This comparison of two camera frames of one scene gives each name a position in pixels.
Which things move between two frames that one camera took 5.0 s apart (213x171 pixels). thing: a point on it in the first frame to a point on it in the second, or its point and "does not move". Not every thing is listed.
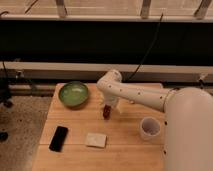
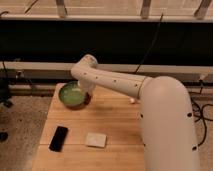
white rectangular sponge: [96, 140] does not move
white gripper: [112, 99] to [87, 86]
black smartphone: [58, 139] does not move
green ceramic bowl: [73, 94] does not move
